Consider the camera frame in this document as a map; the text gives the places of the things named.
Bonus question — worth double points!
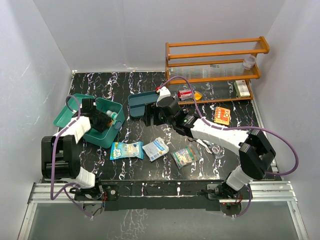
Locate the brown medicine bottle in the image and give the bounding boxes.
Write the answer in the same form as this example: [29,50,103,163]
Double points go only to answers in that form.
[107,120,114,127]

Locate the white green cap bottle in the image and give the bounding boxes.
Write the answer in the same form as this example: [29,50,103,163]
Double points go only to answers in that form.
[106,110,118,121]

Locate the blue cotton swab bag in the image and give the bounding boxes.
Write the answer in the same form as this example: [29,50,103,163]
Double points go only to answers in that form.
[110,141,144,161]

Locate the white blue gauze packet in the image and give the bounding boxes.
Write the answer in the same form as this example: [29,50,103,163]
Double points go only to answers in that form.
[142,137,169,162]

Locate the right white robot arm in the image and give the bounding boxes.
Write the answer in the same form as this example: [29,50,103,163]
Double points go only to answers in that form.
[143,96,276,199]

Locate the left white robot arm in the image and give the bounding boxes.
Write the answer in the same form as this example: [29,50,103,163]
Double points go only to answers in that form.
[41,98,113,200]

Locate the red white medicine box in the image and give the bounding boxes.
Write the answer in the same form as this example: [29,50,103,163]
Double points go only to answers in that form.
[177,89,193,101]

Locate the white green medicine box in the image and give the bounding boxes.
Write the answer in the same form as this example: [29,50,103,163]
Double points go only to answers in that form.
[234,80,251,98]

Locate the dark teal divider tray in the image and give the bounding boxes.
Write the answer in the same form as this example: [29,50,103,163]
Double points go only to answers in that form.
[127,91,159,119]

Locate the yellow orange small object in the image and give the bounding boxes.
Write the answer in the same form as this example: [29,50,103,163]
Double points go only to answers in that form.
[194,92,203,101]

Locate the green box lid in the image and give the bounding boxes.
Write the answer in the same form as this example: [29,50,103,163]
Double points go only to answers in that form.
[53,93,95,128]

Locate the clear bag of bandages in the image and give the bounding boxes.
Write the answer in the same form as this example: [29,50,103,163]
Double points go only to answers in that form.
[170,144,200,169]

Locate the orange notepad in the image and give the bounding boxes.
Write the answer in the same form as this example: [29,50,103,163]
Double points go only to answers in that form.
[214,106,231,126]

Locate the orange wooden shelf rack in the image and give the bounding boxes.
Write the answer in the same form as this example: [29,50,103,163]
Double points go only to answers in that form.
[165,36,270,103]

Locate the clear plastic cup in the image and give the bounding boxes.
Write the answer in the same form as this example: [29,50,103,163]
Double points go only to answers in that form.
[242,55,257,70]

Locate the black handled scissors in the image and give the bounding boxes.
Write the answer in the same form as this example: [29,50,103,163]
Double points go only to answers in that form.
[196,139,213,154]

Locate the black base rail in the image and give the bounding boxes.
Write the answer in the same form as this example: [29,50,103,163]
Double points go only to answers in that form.
[74,178,253,213]

